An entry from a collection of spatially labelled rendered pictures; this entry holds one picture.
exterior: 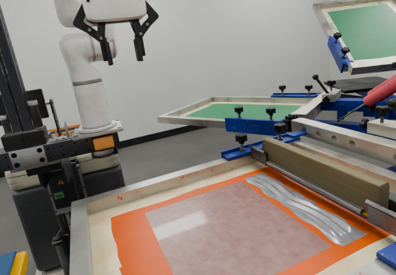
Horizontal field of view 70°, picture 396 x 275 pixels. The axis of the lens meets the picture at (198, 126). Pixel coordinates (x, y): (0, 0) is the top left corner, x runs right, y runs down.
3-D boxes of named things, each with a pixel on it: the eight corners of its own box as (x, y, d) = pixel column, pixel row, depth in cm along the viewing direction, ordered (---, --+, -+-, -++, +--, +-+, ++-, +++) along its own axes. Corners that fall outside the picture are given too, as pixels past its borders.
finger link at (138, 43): (147, 22, 52) (153, 59, 54) (129, 23, 51) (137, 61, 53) (151, 19, 49) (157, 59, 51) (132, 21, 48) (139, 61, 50)
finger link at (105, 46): (104, 26, 50) (112, 65, 51) (85, 27, 49) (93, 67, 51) (105, 23, 47) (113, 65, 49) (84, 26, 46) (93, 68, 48)
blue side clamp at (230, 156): (230, 175, 94) (227, 155, 92) (223, 169, 99) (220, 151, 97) (300, 152, 105) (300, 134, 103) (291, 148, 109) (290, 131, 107)
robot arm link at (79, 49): (67, 85, 95) (55, 35, 91) (106, 78, 101) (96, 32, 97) (71, 86, 87) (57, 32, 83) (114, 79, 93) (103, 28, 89)
